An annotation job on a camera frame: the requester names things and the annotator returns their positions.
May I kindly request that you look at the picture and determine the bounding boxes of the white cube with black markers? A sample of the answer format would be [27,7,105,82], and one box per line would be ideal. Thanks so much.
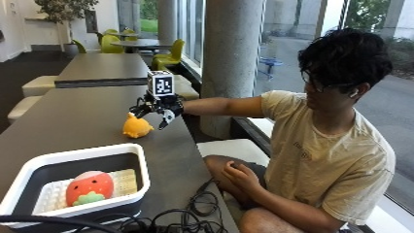
[146,70,175,97]

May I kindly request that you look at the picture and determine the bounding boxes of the slim grey pillar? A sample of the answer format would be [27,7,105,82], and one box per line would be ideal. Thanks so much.
[157,0,179,45]

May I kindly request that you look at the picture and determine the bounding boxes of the white perforated basin insert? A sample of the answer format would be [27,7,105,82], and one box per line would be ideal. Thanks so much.
[30,176,75,216]

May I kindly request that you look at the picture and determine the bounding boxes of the the person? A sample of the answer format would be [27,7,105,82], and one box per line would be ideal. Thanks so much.
[181,27,396,233]

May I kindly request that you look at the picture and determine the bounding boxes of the round dark table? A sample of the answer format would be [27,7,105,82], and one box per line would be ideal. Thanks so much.
[110,38,161,53]
[105,30,139,39]

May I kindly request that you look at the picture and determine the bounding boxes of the white and dark plastic basin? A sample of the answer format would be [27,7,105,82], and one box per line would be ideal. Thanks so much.
[0,143,151,228]

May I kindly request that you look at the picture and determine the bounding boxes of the red strawberry plush toy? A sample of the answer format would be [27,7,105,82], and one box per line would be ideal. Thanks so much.
[65,170,115,208]

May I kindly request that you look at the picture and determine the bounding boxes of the green chair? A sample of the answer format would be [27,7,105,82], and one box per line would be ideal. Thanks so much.
[99,34,125,54]
[70,39,87,54]
[121,28,138,42]
[150,39,186,71]

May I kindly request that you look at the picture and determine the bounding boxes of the orange plush toy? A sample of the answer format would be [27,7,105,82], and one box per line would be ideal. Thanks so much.
[121,112,155,140]

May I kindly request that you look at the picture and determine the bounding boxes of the dark-framed glasses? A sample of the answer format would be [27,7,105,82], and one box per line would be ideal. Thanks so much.
[299,70,346,94]

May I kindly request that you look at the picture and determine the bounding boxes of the thick black cable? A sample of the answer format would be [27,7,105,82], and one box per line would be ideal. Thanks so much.
[0,215,123,233]

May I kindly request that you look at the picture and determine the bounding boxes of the tangle of thin black cables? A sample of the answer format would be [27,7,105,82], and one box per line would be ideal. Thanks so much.
[114,178,230,233]

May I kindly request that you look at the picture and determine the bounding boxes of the dark wall frame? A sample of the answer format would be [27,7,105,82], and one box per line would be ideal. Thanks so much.
[83,9,99,34]

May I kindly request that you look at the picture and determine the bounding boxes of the blue outdoor table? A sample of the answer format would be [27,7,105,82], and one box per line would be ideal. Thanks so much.
[256,56,284,82]

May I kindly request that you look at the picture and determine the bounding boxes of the potted indoor tree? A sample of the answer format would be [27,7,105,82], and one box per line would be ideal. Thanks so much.
[33,0,99,58]

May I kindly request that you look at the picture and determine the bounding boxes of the grey concrete pillar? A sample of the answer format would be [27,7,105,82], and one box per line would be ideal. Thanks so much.
[199,0,264,140]

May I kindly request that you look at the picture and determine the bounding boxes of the long dark table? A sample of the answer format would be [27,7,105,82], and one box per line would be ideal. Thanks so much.
[54,52,150,89]

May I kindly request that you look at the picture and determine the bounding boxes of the white bench seat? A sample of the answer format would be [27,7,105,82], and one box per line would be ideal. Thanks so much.
[171,74,201,101]
[6,95,43,124]
[21,75,59,98]
[195,138,271,168]

